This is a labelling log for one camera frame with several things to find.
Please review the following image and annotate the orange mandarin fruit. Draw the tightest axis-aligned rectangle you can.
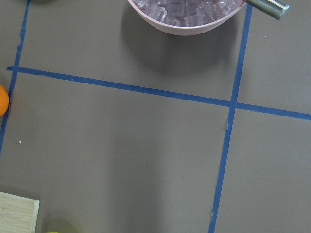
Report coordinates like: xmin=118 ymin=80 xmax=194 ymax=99
xmin=0 ymin=85 xmax=9 ymax=117

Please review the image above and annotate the pink bowl with ice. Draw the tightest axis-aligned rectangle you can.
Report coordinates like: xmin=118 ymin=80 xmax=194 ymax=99
xmin=128 ymin=0 xmax=246 ymax=36

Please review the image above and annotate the metal scoop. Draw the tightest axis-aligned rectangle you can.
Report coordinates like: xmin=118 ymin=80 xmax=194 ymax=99
xmin=244 ymin=0 xmax=290 ymax=20

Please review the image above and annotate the bamboo cutting board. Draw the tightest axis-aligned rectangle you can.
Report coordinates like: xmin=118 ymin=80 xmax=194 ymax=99
xmin=0 ymin=192 xmax=40 ymax=233

